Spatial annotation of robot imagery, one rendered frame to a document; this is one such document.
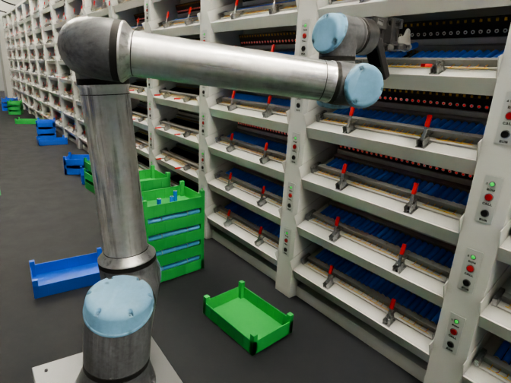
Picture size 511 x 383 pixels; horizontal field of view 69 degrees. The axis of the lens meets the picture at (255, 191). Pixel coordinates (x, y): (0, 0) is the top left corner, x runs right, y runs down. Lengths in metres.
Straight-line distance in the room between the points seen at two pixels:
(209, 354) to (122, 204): 0.66
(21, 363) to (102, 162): 0.79
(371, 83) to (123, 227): 0.67
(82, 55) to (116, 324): 0.54
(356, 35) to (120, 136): 0.61
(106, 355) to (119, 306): 0.11
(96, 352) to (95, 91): 0.57
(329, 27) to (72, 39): 0.55
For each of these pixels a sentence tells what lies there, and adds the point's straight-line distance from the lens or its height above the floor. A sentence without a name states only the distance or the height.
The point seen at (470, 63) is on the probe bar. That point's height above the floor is 0.98.
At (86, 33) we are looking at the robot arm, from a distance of 0.79.
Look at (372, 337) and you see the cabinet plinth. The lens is 1.49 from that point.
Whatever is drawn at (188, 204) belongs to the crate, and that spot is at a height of 0.35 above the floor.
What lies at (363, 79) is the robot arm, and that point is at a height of 0.92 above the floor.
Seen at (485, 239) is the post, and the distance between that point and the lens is 1.12.
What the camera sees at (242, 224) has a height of 0.17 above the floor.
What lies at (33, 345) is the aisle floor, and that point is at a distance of 1.56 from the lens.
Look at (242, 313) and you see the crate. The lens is 1.56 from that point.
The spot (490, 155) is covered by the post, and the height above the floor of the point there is 0.76.
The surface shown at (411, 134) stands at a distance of 1.22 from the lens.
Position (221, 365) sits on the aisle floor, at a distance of 1.35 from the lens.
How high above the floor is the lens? 0.92
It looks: 18 degrees down
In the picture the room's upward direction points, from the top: 3 degrees clockwise
